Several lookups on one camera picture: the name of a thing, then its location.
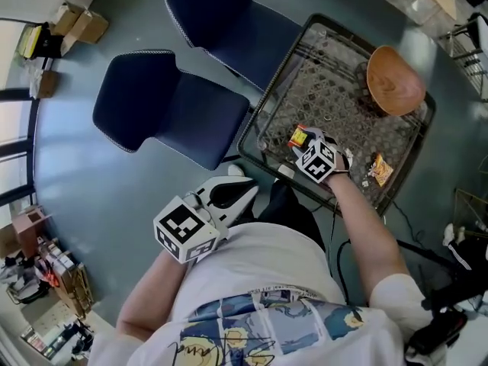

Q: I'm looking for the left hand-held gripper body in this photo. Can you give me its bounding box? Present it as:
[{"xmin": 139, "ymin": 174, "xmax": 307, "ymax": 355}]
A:
[{"xmin": 153, "ymin": 176, "xmax": 260, "ymax": 265}]

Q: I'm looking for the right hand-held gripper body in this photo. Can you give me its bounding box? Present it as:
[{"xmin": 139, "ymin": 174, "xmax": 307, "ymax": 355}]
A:
[{"xmin": 296, "ymin": 132, "xmax": 352, "ymax": 185}]

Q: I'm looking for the red yellow small item packet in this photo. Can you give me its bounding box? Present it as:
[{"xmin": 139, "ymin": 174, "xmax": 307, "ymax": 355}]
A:
[{"xmin": 287, "ymin": 124, "xmax": 309, "ymax": 149}]

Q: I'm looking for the orange small item snack packet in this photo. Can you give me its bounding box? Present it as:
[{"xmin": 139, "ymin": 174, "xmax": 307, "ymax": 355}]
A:
[{"xmin": 368, "ymin": 152, "xmax": 395, "ymax": 188}]

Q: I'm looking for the wooden bowl container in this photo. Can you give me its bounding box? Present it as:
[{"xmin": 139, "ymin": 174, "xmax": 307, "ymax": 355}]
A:
[{"xmin": 366, "ymin": 45, "xmax": 427, "ymax": 118}]

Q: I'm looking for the person's right forearm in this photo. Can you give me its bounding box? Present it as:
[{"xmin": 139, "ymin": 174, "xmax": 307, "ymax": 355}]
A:
[{"xmin": 325, "ymin": 169, "xmax": 407, "ymax": 309}]

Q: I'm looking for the person's left forearm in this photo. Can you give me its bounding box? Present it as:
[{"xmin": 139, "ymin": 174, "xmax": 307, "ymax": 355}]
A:
[{"xmin": 115, "ymin": 249, "xmax": 199, "ymax": 345}]

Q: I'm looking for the person's black trouser leg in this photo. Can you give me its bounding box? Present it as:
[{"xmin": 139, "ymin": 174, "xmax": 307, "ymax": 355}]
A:
[{"xmin": 249, "ymin": 178, "xmax": 327, "ymax": 252}]

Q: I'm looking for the person's white printed shirt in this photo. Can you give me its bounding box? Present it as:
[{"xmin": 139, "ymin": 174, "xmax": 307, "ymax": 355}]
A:
[{"xmin": 88, "ymin": 222, "xmax": 448, "ymax": 366}]

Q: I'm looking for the dark blue chair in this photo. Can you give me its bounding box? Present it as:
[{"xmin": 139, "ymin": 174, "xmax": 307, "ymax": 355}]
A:
[
  {"xmin": 164, "ymin": 0, "xmax": 307, "ymax": 95},
  {"xmin": 91, "ymin": 49, "xmax": 252, "ymax": 172}
]

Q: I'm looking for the cluttered storage rack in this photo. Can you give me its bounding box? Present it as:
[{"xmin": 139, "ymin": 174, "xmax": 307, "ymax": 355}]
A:
[{"xmin": 32, "ymin": 237, "xmax": 95, "ymax": 318}]

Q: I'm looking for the brown open carton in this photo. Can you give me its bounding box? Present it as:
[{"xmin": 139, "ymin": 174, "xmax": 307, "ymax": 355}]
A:
[{"xmin": 10, "ymin": 205, "xmax": 53, "ymax": 259}]

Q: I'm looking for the black mesh chair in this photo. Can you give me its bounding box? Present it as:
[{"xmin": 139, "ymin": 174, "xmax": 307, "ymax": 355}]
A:
[{"xmin": 395, "ymin": 237, "xmax": 488, "ymax": 314}]

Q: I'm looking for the small cardboard box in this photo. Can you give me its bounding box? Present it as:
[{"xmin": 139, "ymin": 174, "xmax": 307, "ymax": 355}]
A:
[{"xmin": 37, "ymin": 70, "xmax": 61, "ymax": 99}]

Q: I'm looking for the black and red pouch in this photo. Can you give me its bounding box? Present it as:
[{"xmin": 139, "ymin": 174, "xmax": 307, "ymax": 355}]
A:
[{"xmin": 404, "ymin": 306, "xmax": 469, "ymax": 360}]

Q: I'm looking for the open cardboard box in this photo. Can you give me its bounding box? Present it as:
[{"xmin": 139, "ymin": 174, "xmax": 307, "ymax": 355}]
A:
[{"xmin": 50, "ymin": 1, "xmax": 111, "ymax": 57}]

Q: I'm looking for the black and yellow case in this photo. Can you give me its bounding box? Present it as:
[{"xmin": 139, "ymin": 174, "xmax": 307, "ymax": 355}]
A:
[{"xmin": 18, "ymin": 22, "xmax": 63, "ymax": 60}]

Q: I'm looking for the glass table with black frame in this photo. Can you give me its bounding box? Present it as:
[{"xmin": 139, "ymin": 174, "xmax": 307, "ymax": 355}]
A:
[{"xmin": 236, "ymin": 12, "xmax": 437, "ymax": 217}]

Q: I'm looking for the black cable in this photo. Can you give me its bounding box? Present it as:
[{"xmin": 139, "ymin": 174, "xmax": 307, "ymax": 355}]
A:
[
  {"xmin": 391, "ymin": 199, "xmax": 426, "ymax": 246},
  {"xmin": 328, "ymin": 198, "xmax": 354, "ymax": 307}
]

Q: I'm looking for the gold wire frame stand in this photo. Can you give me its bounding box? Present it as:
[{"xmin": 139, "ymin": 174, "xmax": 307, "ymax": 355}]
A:
[{"xmin": 453, "ymin": 188, "xmax": 488, "ymax": 240}]

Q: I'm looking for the metal wire rack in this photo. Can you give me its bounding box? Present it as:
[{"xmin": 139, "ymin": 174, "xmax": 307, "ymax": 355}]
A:
[{"xmin": 437, "ymin": 12, "xmax": 488, "ymax": 103}]

